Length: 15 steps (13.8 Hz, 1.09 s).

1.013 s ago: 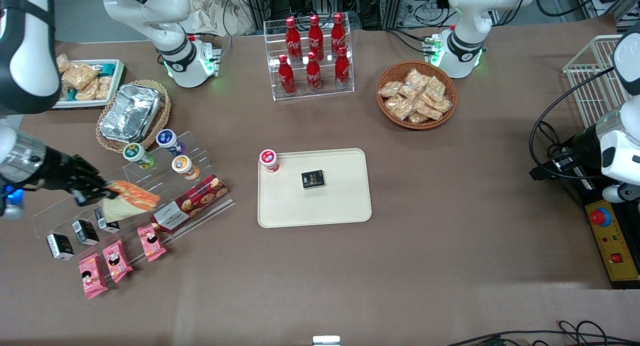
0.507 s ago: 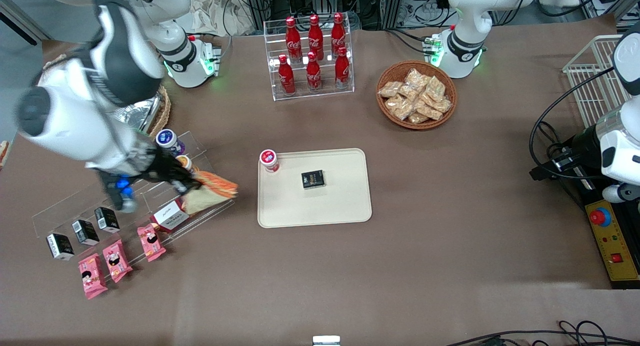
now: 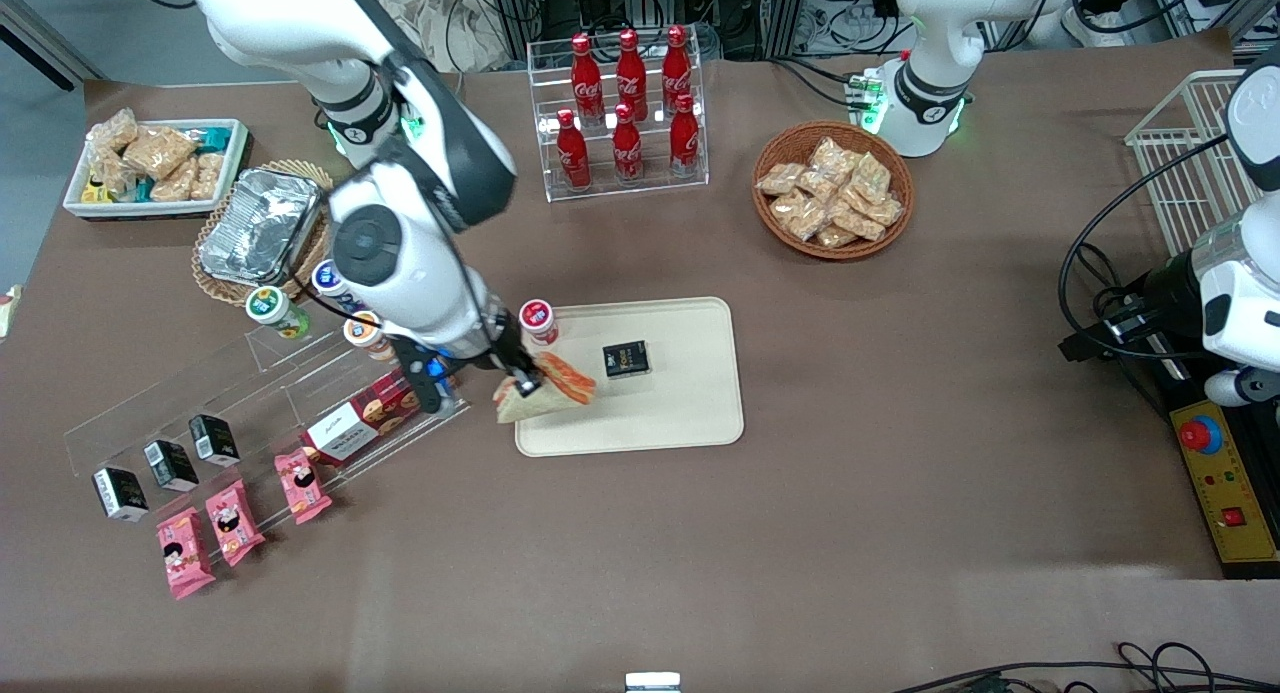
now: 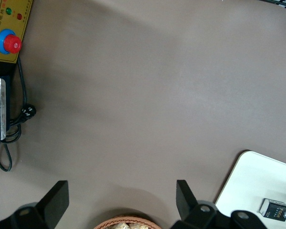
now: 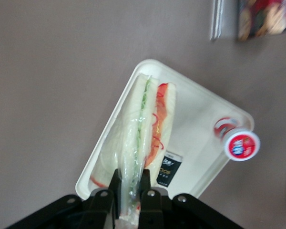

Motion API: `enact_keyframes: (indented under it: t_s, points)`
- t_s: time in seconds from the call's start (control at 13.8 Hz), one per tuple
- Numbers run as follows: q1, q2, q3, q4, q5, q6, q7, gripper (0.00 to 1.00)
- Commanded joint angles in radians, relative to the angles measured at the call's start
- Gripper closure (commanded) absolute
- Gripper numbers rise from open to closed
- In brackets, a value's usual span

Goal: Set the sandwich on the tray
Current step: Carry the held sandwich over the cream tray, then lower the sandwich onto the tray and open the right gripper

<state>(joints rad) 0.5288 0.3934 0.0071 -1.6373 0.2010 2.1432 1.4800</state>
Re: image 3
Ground beige crumpled cloth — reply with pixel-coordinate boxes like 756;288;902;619
385;0;511;74

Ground clear bag of beige snacks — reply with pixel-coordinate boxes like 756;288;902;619
190;151;226;202
122;125;199;181
88;153;136;199
88;108;139;154
150;161;199;204

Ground black cable at arm base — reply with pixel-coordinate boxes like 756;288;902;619
765;55;866;109

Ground yellow emergency stop control box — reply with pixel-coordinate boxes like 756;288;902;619
1140;353;1280;581

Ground small black milk carton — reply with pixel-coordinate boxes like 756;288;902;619
92;466;149;523
143;439;200;494
189;414;242;468

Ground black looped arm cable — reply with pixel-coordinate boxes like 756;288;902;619
1058;133;1233;360

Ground triangle sandwich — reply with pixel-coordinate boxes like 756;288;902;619
494;351;598;425

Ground clear acrylic bottle rack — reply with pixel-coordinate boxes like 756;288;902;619
527;28;709;204

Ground aluminium frame post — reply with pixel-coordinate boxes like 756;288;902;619
485;0;548;59

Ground blue cap yogurt bottle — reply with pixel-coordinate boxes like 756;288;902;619
311;260;353;306

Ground light wicker basket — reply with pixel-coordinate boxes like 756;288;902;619
191;159;342;307

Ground red cookie box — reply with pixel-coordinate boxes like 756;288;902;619
301;366;459;467

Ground green cap yogurt bottle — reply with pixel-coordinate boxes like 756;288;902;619
246;286;311;340

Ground orange cap yogurt bottle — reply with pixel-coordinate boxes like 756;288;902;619
343;312;397;362

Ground white rectangular bin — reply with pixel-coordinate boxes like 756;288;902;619
62;119;251;221

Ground beige plastic tray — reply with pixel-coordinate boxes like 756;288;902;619
514;296;746;459

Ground pink snack pack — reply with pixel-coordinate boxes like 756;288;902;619
205;478;267;568
274;448;333;526
156;507;217;601

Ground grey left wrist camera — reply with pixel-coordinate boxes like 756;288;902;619
1204;366;1280;408

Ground black floor cables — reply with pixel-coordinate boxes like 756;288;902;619
890;641;1280;693

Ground clear acrylic stepped stand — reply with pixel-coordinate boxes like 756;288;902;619
63;261;473;534

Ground red cap yogurt bottle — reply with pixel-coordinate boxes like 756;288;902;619
518;299;560;347

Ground silver foil container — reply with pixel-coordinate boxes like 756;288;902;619
198;168;326;286

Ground black box with gold print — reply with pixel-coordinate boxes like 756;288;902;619
602;341;653;380

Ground white wire basket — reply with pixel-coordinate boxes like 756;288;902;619
1124;69;1261;259

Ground round brown wicker basket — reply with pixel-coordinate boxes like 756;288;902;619
752;121;915;262

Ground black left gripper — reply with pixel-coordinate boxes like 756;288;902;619
1058;250;1205;364

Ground red cola bottle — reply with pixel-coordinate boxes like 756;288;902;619
662;25;693;114
616;28;648;122
612;103;644;184
571;34;605;126
556;109;591;191
669;93;701;179

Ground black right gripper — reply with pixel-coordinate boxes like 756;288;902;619
452;308;547;396

